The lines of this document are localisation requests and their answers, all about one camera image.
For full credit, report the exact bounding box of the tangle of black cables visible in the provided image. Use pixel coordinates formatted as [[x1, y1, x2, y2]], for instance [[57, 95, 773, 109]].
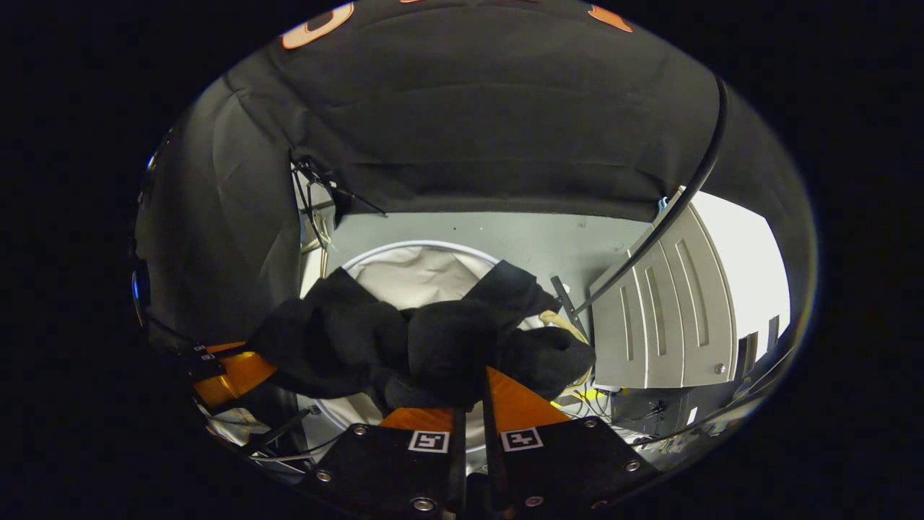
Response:
[[290, 153, 388, 255]]

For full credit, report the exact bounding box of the black rack upright pole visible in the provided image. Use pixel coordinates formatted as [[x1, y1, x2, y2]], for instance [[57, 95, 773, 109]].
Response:
[[576, 74, 731, 317]]

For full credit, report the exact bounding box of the dark equipment box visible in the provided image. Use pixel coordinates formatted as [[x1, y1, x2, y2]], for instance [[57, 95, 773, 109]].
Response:
[[610, 386, 724, 436]]

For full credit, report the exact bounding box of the yellow cable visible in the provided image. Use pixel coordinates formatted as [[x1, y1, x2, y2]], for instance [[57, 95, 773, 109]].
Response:
[[554, 386, 623, 407]]

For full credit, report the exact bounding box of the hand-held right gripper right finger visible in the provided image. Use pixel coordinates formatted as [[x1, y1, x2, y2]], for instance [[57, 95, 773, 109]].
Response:
[[481, 365, 658, 518]]

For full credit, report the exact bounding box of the black knit garment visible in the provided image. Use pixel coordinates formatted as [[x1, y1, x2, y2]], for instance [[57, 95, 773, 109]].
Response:
[[248, 260, 597, 414]]

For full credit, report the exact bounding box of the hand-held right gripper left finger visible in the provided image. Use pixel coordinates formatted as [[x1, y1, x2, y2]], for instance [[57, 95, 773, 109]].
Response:
[[303, 407, 467, 518]]

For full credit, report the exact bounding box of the white laundry hamper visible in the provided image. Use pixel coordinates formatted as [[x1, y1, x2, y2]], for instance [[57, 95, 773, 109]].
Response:
[[309, 240, 591, 454]]

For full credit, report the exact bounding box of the white panelled cabinet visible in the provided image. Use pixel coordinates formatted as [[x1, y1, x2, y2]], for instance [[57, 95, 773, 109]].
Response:
[[588, 186, 792, 391]]

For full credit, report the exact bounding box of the black rack base foot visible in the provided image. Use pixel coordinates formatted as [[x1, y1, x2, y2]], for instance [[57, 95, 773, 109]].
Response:
[[549, 274, 590, 342]]

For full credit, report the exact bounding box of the black backdrop cloth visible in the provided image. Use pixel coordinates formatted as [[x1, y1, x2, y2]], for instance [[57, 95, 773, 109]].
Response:
[[134, 0, 821, 405]]

